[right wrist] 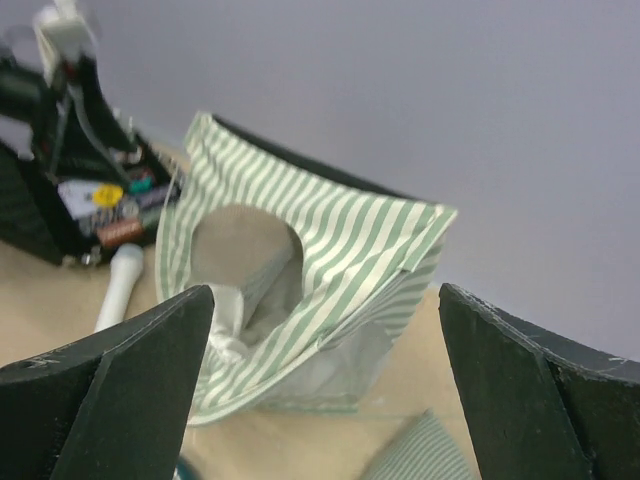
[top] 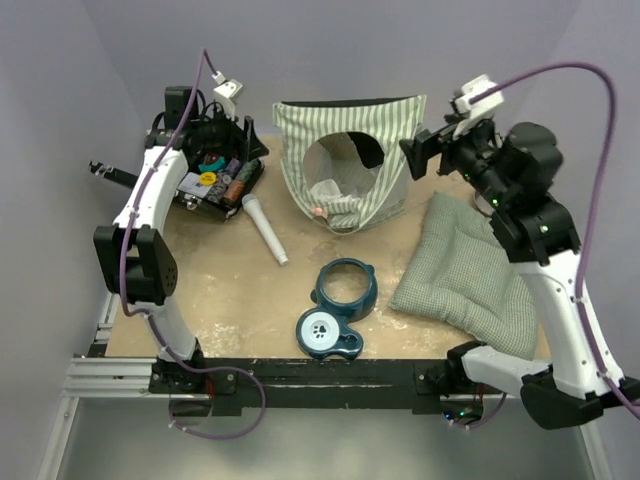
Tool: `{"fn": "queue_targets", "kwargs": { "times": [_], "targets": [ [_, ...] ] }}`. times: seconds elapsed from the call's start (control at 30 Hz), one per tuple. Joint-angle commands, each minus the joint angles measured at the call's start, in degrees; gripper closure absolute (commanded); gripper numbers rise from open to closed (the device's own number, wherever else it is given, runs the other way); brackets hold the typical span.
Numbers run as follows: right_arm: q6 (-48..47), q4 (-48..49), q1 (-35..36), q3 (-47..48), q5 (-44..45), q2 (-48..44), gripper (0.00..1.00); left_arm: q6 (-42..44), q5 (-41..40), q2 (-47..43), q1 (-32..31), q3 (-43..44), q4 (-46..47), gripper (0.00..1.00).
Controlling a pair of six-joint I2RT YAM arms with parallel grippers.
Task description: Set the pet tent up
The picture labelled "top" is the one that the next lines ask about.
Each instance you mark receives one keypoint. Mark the white toy microphone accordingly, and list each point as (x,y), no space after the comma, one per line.
(253,208)

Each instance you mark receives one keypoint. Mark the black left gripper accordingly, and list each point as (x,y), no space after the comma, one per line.
(245,143)

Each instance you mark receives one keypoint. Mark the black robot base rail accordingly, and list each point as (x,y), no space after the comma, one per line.
(416,385)

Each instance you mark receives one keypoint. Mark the teal dealer button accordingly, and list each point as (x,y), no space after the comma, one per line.
(212,163)

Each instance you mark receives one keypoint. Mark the purple poker chip stack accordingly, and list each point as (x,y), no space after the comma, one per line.
(233,167)

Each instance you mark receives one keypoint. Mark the green checkered pet cushion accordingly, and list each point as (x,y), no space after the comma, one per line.
(460,274)

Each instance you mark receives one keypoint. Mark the red poker chip stack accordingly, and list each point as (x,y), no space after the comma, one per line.
(233,192)

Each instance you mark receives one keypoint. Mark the teal pet bowl stand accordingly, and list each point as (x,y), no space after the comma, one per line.
(324,330)

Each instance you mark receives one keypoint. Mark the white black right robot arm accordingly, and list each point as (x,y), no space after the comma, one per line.
(514,175)

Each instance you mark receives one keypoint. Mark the white playing card deck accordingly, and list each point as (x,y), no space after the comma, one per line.
(190,184)

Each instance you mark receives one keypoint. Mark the black poker chip case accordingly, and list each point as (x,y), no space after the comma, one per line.
(164,180)

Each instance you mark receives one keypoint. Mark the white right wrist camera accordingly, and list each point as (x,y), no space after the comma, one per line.
(477,100)

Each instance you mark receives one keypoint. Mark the yellow big blind button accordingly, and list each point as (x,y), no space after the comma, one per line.
(207,178)

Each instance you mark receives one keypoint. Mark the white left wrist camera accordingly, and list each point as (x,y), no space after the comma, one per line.
(226,93)

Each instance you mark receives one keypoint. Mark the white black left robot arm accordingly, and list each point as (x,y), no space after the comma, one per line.
(198,155)

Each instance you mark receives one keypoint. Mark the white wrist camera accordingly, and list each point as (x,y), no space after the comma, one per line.
(226,93)
(477,100)

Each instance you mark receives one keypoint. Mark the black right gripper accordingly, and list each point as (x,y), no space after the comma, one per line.
(429,144)

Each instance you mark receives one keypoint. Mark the green striped pet tent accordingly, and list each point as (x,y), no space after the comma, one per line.
(342,161)

